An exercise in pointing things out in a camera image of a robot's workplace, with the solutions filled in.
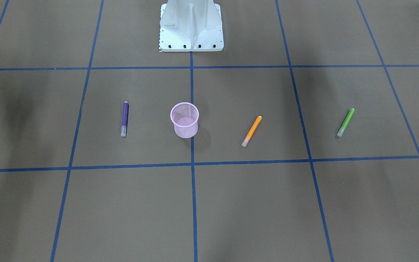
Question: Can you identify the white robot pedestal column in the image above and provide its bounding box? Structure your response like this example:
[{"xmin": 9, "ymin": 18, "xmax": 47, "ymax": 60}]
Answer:
[{"xmin": 159, "ymin": 0, "xmax": 224, "ymax": 52}]

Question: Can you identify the orange highlighter pen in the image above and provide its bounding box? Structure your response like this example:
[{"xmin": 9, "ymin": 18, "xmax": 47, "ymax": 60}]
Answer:
[{"xmin": 241, "ymin": 116, "xmax": 262, "ymax": 147}]

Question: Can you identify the purple marker pen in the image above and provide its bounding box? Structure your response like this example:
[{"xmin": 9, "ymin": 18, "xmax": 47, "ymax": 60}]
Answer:
[{"xmin": 121, "ymin": 101, "xmax": 129, "ymax": 137}]

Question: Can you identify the green highlighter pen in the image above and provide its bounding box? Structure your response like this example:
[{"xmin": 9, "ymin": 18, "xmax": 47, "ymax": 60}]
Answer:
[{"xmin": 336, "ymin": 108, "xmax": 355, "ymax": 137}]

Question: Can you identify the pink mesh pen holder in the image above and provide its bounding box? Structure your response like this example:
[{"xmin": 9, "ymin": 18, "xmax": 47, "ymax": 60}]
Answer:
[{"xmin": 170, "ymin": 102, "xmax": 199, "ymax": 139}]

